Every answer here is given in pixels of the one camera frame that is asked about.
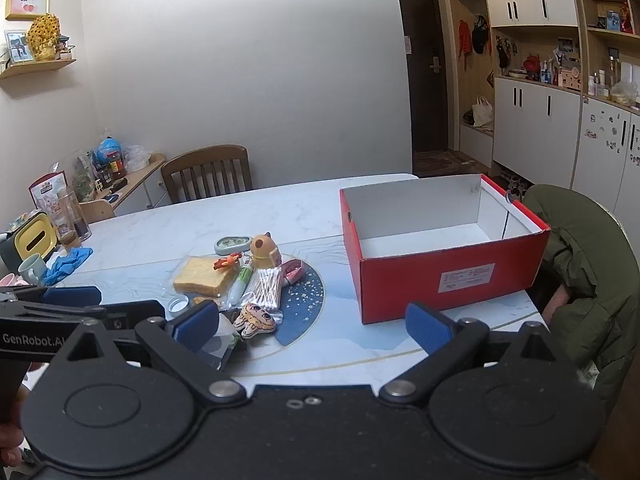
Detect light blue table mat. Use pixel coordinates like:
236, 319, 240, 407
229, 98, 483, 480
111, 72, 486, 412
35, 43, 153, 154
50, 240, 546, 377

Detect striped tan plush charm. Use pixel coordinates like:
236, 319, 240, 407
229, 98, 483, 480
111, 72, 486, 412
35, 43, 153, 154
232, 305, 277, 336

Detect crumpled plastic bag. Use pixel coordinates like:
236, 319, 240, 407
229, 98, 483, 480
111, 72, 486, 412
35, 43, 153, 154
610, 80, 640, 107

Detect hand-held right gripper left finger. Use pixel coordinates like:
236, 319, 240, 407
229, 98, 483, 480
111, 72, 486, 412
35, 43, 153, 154
52, 302, 247, 405

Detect gold flower ornament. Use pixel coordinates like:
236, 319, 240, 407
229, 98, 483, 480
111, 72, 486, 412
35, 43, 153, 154
27, 12, 62, 61

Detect wooden open shelf unit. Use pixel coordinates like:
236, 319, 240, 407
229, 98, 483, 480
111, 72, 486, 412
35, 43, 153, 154
572, 0, 640, 108

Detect pink labelled packet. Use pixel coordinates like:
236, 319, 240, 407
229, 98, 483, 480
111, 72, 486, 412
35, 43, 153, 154
278, 258, 306, 287

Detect tall drinking glass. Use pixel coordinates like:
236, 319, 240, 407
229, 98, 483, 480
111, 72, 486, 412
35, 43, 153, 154
56, 187, 92, 243

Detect pale green mug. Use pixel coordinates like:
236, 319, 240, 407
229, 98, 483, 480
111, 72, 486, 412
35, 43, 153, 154
18, 253, 48, 285

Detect cotton swab packet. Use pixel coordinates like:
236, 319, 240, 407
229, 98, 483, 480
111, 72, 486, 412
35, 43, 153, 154
239, 265, 287, 311

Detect stickered white cabinets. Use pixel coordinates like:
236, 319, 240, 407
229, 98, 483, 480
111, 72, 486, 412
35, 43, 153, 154
572, 96, 640, 216

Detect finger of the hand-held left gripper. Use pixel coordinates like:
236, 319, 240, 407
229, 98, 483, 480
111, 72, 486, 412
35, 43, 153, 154
0, 285, 103, 307
90, 300, 167, 333

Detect dark entrance door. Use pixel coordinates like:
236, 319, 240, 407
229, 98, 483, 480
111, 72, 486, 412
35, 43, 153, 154
394, 0, 450, 153

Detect white base cabinets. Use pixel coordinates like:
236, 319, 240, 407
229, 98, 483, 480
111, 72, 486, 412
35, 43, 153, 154
492, 76, 583, 188

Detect small photo frame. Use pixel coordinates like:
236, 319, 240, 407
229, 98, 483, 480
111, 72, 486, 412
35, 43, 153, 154
4, 30, 35, 64

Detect patterned door mat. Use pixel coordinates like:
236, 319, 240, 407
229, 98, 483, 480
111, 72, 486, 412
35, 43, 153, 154
414, 149, 483, 177

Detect wooden wall shelf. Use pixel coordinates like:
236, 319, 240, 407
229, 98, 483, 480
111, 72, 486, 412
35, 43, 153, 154
0, 45, 77, 80

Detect row of shoes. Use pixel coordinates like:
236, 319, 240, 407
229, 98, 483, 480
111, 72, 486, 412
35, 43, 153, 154
500, 170, 533, 201

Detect blue cloth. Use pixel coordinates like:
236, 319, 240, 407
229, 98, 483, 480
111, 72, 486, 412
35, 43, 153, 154
42, 247, 94, 285

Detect red hanging coat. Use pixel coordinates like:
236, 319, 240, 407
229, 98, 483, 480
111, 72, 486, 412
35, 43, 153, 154
457, 20, 473, 72

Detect yellow green tissue box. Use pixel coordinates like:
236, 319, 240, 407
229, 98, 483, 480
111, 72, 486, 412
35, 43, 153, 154
0, 211, 60, 271

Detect bagged bread slice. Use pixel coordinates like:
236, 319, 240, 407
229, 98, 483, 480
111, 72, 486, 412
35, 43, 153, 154
173, 256, 238, 297

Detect green round tin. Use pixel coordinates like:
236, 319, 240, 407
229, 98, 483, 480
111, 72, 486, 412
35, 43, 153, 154
214, 236, 251, 256

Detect white bench cabinet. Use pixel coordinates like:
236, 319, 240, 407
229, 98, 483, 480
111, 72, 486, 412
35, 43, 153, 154
460, 122, 496, 168

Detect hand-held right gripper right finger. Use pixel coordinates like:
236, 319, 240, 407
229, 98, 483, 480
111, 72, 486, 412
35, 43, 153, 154
381, 302, 593, 404

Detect green white tube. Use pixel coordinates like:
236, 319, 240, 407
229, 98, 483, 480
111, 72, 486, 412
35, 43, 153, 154
220, 265, 257, 308

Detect olive green jacket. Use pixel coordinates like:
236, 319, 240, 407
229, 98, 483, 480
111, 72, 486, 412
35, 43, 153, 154
520, 185, 640, 411

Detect orange capybara toy figure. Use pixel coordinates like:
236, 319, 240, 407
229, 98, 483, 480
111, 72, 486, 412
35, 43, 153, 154
249, 232, 282, 268

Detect clear plastic bag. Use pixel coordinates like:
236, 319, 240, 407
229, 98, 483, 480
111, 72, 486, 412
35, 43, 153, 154
122, 145, 151, 171

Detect white side cabinet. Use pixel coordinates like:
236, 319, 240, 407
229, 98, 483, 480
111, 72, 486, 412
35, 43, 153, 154
107, 152, 173, 211

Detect white tote bag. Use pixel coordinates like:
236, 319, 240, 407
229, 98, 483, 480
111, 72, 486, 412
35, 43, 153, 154
471, 96, 495, 128

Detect person's left hand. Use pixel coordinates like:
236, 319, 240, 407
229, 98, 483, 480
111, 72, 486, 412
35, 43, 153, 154
0, 422, 25, 467

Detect black hanging bag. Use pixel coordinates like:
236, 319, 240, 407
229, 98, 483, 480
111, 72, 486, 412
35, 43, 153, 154
471, 16, 491, 55

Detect brown wooden chair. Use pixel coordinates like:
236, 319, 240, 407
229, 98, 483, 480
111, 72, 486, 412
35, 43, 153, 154
160, 145, 254, 205

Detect red printed card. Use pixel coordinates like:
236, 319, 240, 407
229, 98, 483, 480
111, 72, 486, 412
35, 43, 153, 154
28, 171, 69, 211

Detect red cardboard shoe box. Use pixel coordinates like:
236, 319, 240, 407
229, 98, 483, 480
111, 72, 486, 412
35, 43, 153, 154
340, 174, 552, 325

